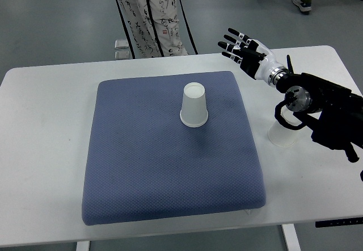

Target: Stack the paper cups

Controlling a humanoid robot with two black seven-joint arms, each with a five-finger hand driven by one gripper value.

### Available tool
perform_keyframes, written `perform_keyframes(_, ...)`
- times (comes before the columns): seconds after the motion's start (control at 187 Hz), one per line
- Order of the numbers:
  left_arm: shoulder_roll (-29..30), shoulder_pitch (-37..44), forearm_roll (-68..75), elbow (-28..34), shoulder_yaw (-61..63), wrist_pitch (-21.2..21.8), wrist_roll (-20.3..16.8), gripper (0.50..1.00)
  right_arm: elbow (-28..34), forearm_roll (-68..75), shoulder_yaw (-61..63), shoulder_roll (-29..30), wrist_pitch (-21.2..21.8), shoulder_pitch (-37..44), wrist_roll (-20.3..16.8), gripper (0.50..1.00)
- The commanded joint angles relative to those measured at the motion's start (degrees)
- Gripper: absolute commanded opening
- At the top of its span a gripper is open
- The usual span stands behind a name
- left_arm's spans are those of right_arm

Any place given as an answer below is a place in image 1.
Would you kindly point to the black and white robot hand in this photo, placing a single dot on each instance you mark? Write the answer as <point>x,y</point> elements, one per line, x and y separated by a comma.
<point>253,57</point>

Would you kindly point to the white paper cup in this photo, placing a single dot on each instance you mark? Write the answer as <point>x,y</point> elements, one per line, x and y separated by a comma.
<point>281,136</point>
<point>193,111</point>

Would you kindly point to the white paper cup on cushion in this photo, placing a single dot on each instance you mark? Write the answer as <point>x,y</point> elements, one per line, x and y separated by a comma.
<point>193,111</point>

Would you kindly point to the person in calligraphy print trousers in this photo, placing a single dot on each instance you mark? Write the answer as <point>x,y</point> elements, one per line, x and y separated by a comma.
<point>155,27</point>

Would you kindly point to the upper metal floor plate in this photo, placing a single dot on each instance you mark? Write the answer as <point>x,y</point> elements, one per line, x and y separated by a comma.
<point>121,44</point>

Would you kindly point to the metal floor plate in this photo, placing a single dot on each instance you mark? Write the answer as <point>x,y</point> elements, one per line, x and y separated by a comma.
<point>121,44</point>
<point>122,55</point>

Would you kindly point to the lower metal floor plate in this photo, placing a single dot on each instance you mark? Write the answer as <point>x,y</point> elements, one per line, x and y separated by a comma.
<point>122,55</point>

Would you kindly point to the blue textured cushion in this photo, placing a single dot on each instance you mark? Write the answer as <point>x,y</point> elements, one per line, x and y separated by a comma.
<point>143,163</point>

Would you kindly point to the white table leg right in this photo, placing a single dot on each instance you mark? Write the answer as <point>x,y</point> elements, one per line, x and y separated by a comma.
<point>290,237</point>

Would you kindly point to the white table leg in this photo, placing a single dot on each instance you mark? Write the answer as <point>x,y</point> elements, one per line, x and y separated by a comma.
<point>83,246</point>
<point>290,237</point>

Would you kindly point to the black table control panel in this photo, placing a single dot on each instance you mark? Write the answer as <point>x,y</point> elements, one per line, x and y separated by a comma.
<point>339,222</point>

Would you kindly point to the white table leg left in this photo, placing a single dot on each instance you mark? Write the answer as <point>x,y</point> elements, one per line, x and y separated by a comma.
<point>83,246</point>

